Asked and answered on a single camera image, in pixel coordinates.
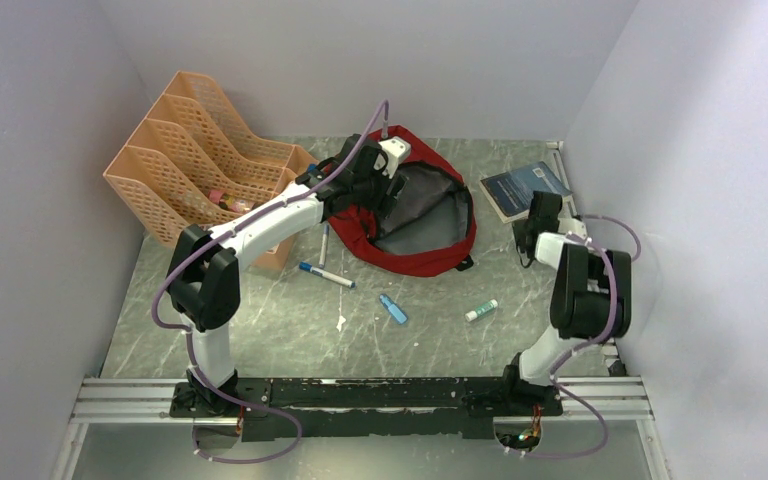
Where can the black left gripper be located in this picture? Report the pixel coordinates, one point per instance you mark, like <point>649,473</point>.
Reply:
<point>383,205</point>

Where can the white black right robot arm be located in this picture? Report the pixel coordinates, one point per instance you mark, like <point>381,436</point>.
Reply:
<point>591,301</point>

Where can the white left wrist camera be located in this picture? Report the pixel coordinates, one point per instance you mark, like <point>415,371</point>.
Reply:
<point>394,151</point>

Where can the white green glue stick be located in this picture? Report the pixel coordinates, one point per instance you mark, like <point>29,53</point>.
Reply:
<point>482,310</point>

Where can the aluminium frame rail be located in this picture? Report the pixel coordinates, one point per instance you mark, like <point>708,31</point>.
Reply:
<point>147,401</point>

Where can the dark blue book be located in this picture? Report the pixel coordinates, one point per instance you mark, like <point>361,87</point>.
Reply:
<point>510,193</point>

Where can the orange plastic desk organizer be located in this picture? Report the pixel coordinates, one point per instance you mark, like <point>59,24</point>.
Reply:
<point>192,142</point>

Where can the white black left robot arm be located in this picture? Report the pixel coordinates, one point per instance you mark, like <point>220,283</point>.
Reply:
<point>203,281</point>

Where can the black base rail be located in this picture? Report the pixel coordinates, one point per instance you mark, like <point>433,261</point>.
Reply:
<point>286,407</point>

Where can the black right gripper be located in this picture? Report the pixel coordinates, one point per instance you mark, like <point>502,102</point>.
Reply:
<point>518,228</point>

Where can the red student backpack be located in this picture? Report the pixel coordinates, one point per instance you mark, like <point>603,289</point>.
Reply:
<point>432,228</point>

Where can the blue white marker pen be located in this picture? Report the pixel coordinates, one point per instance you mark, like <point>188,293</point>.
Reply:
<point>334,278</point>

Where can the pink bottle in organizer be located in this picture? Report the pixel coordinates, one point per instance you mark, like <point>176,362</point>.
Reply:
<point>230,202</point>

